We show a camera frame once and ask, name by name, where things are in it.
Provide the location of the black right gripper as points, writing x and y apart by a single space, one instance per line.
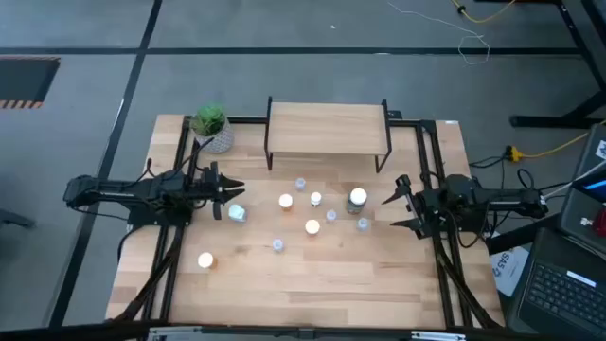
428 210

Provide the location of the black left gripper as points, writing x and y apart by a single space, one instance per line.
210 184

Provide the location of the small clear medicine bottle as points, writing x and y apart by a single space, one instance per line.
362 224
300 184
331 216

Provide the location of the small white medicine bottle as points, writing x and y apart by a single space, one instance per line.
315 199

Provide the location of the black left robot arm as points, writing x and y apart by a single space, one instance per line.
118 189

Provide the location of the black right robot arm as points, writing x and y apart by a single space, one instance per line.
492 199

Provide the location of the large clear medicine bottle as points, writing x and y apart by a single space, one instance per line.
237 212

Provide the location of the orange medicine bottle white cap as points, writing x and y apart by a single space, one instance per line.
285 201
206 260
312 227

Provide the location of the green plant in white pot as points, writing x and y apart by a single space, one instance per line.
212 125

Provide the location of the white paper sheet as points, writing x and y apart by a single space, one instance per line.
509 272

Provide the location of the dark grey laptop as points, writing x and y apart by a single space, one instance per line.
563 293

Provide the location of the red object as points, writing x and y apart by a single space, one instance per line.
600 222

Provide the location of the black floor hatch hazard stripe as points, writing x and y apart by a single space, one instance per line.
23 78

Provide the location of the black aluminium table frame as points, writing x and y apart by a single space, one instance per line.
246 120

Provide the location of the wooden shelf with black frame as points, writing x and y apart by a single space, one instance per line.
326 128

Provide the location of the silver aluminium bracket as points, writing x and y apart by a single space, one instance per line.
438 336

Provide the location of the black desk frame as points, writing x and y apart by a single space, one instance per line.
575 28

